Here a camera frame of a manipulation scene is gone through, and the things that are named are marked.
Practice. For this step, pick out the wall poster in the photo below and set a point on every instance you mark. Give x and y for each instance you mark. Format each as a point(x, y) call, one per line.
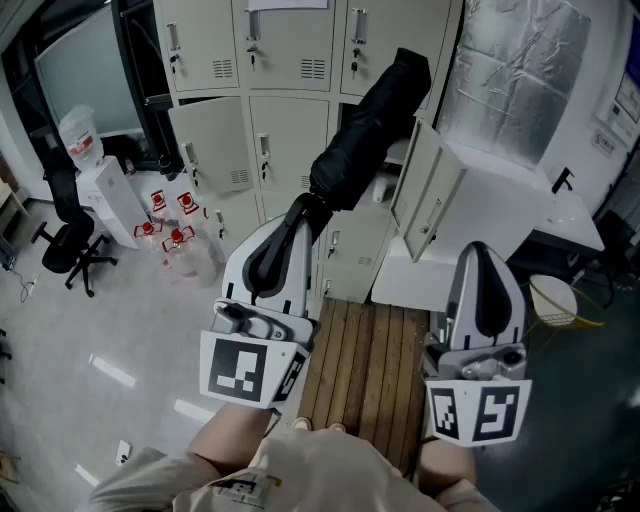
point(625, 100)

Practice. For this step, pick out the person's beige shirt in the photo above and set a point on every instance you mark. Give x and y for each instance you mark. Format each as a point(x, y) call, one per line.
point(320, 475)

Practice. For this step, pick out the black metal shelf frame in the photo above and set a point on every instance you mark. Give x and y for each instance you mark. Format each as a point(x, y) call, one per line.
point(145, 95)

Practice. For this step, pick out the large grey display screen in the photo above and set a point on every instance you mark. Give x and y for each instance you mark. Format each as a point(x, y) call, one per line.
point(85, 75)

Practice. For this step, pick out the light wooden desk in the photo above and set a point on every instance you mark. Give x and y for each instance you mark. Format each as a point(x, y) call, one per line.
point(10, 205)

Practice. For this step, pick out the small white bottle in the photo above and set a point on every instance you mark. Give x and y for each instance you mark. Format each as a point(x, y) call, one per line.
point(380, 190)

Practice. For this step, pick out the grey metal locker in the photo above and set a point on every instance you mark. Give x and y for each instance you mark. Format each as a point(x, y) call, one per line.
point(290, 125)

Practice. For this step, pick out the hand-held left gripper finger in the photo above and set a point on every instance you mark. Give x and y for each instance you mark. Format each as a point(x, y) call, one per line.
point(299, 295)
point(232, 280)

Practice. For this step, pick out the white water dispenser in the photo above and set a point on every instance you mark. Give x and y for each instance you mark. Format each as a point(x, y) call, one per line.
point(112, 200)

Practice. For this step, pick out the white phone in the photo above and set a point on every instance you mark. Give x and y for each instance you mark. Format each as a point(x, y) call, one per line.
point(123, 452)

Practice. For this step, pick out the black umbrella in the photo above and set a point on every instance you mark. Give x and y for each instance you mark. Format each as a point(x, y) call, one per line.
point(365, 135)

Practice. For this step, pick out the small white wall sign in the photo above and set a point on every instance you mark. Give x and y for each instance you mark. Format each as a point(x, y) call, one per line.
point(604, 142)

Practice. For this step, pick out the wooden slat platform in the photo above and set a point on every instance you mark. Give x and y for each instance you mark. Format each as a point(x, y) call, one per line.
point(365, 365)

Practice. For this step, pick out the person's shoe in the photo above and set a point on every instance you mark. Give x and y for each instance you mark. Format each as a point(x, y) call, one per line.
point(336, 428)
point(301, 424)

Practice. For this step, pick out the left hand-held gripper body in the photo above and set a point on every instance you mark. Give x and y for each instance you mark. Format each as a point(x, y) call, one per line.
point(235, 367)

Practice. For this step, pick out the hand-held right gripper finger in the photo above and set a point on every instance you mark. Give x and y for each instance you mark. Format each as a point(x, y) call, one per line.
point(460, 320)
point(519, 330)

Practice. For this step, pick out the black office chair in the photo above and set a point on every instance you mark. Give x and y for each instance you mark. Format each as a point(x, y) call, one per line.
point(67, 235)

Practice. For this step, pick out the person's right shoe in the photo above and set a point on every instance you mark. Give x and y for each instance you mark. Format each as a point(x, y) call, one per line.
point(336, 428)

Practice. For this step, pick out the person's right forearm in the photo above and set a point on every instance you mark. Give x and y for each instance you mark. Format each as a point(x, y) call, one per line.
point(445, 465)

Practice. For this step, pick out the person's left forearm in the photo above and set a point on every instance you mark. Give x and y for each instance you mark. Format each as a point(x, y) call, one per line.
point(230, 435)

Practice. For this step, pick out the black-headed keys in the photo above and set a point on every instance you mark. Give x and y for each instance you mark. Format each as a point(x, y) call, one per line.
point(253, 60)
point(173, 64)
point(354, 67)

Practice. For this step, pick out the person's left shoe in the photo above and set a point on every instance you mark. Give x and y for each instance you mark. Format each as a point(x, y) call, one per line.
point(301, 424)

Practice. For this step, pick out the white paper notice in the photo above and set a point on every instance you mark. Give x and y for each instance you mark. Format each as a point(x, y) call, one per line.
point(287, 4)

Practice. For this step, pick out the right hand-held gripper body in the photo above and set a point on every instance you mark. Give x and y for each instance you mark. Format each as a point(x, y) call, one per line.
point(495, 415)

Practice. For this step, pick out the white desk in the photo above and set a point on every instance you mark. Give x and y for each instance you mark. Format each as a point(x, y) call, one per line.
point(570, 220)

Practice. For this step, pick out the black bracket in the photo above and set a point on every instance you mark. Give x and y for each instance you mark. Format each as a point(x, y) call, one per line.
point(562, 180)

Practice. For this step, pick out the white power strip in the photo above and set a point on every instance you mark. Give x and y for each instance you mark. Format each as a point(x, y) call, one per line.
point(33, 284)

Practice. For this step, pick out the silver foil-wrapped column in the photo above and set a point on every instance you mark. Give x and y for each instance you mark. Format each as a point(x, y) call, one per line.
point(510, 75)

